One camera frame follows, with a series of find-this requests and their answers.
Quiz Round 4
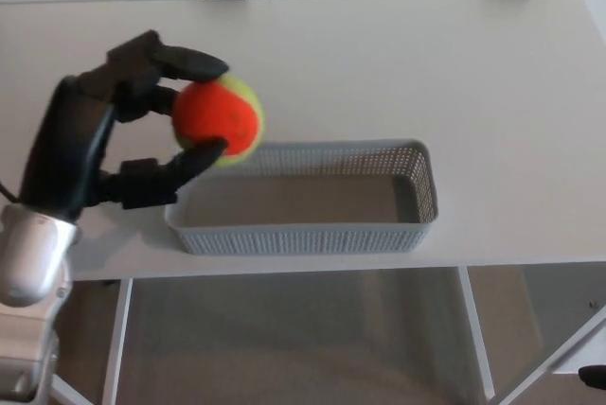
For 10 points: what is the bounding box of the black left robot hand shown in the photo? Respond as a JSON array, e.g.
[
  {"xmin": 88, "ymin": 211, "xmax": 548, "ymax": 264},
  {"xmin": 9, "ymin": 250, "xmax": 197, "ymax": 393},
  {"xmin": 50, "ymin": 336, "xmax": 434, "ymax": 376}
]
[{"xmin": 19, "ymin": 29, "xmax": 231, "ymax": 224}]

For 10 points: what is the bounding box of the orange and yellow tennis ball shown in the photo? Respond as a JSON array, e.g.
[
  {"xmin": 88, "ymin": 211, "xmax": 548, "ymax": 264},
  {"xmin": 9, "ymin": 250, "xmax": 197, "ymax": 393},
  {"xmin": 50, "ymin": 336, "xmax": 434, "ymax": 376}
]
[{"xmin": 171, "ymin": 72, "xmax": 264, "ymax": 169}]

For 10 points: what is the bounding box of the grey perforated plastic basket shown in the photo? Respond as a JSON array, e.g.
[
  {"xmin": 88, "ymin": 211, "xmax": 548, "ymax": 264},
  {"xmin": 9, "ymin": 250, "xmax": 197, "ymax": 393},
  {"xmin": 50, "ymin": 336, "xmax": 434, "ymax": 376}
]
[{"xmin": 163, "ymin": 138, "xmax": 439, "ymax": 256}]

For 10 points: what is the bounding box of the white table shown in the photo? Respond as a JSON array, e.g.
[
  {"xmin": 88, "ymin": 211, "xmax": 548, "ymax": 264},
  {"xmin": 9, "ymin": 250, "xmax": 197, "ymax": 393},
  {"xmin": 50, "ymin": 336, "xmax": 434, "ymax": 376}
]
[{"xmin": 0, "ymin": 0, "xmax": 606, "ymax": 405}]

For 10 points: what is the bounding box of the black round object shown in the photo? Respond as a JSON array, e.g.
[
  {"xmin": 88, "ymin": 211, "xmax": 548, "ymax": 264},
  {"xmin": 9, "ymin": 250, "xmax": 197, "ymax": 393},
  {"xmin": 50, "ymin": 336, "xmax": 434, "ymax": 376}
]
[{"xmin": 578, "ymin": 363, "xmax": 606, "ymax": 391}]

